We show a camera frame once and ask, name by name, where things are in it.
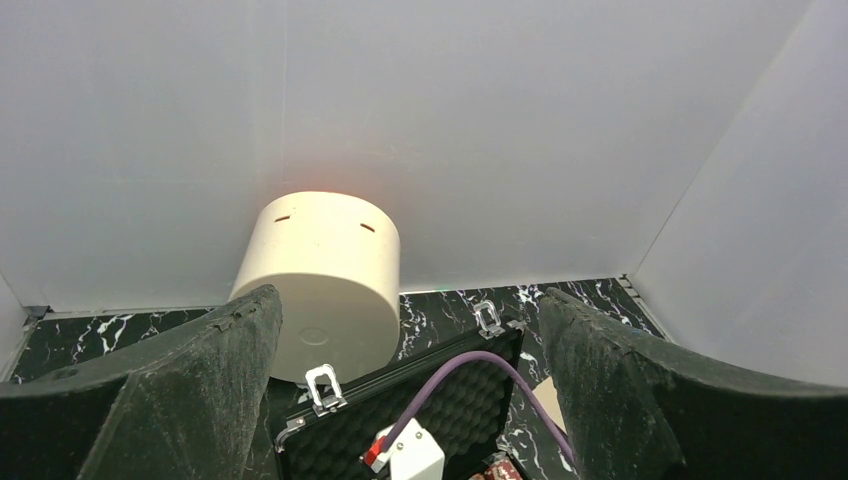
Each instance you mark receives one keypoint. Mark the beige rectangular board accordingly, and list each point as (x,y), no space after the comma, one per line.
(547,396)

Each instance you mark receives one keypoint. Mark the aluminium frame rail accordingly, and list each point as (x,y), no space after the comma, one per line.
(632,292)

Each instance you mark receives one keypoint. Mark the red white chip stack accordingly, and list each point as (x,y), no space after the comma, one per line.
(497,467)

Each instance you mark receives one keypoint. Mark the white cylindrical lamp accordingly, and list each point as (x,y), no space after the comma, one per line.
(334,260)

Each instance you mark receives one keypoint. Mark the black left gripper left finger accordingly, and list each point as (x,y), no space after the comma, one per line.
(183,404)

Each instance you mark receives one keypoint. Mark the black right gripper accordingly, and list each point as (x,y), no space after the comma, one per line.
(413,455)

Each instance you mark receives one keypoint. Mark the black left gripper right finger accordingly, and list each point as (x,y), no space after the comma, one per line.
(636,406)

